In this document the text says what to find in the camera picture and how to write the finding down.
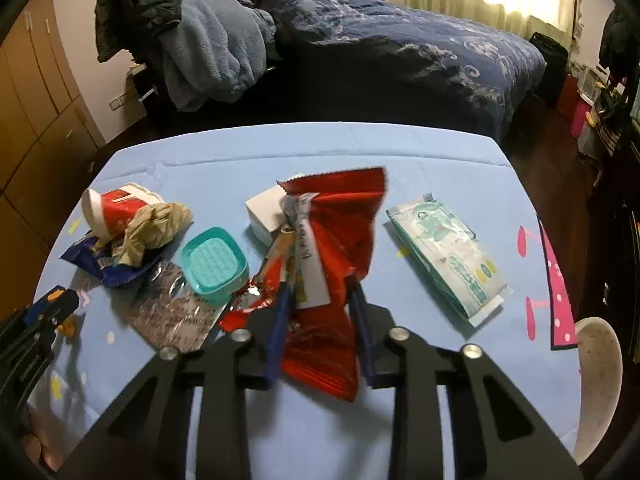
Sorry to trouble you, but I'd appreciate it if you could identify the wooden wardrobe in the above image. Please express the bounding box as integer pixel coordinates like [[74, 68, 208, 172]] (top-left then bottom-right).
[[0, 0, 107, 291]]

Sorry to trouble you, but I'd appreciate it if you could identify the small red white wrapper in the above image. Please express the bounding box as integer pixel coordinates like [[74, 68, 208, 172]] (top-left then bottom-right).
[[220, 227, 297, 333]]

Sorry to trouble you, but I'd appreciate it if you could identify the crumpled beige paper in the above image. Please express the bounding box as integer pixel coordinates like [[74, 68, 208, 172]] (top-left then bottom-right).
[[120, 201, 195, 267]]

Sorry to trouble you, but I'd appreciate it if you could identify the black suitcase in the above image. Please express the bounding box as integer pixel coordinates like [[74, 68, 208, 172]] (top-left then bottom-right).
[[529, 32, 570, 109]]

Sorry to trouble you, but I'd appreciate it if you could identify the teal soap dish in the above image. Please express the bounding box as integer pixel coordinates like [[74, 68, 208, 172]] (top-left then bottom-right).
[[181, 227, 249, 307]]

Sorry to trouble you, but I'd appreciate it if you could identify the person's left hand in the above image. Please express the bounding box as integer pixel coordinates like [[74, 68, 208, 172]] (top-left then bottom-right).
[[19, 402, 60, 470]]

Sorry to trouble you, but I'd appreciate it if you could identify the bed with blue duvet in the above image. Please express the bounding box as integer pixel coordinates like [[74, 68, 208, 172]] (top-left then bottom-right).
[[220, 0, 547, 147]]

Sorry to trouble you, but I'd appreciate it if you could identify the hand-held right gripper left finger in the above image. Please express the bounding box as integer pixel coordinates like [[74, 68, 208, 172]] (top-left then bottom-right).
[[57, 280, 296, 480]]

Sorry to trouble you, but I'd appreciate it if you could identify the small white box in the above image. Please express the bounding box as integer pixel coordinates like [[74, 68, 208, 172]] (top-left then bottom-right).
[[245, 185, 292, 249]]

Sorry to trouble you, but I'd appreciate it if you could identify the light blue printed tablecloth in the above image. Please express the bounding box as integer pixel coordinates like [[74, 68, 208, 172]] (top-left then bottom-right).
[[25, 121, 583, 480]]

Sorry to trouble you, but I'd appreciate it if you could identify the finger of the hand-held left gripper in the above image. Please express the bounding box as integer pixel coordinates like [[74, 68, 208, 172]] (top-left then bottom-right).
[[27, 286, 81, 333]]

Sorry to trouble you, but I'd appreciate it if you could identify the blue snack bag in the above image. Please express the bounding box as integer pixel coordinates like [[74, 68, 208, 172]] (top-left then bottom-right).
[[60, 230, 157, 289]]

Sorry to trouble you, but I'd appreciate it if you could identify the bedside nightstand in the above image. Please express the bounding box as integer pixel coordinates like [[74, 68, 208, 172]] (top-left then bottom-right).
[[127, 62, 167, 127]]

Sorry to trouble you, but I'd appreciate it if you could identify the large red snack wrapper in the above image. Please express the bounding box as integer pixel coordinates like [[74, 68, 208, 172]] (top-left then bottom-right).
[[277, 166, 390, 403]]

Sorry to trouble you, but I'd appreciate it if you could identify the dark hanging coat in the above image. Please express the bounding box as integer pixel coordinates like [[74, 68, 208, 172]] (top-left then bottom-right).
[[597, 7, 640, 82]]

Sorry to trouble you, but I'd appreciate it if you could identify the red paper cup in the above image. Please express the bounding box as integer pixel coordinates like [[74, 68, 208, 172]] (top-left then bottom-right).
[[81, 183, 166, 241]]

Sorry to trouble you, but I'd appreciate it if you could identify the white speckled waste bin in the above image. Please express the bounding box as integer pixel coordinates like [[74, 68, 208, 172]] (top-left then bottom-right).
[[570, 316, 624, 467]]

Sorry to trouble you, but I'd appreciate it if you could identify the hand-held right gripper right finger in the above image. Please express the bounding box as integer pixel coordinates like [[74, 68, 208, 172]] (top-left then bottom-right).
[[347, 280, 586, 480]]

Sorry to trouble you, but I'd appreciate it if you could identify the silver blister pack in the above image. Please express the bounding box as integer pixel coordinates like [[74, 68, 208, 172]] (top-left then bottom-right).
[[127, 260, 232, 352]]

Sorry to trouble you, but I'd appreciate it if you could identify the blue fleece blanket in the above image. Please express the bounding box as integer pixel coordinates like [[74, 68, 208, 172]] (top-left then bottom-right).
[[160, 0, 277, 113]]

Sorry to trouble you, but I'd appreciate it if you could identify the wet wipes pack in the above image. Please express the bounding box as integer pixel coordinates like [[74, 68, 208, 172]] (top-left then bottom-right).
[[385, 192, 513, 329]]

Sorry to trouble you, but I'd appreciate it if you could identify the red storage box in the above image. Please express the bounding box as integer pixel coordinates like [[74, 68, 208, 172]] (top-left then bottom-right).
[[557, 74, 582, 121]]

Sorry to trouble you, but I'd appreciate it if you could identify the pink storage box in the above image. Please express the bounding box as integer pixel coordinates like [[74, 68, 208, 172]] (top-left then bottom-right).
[[570, 97, 594, 139]]

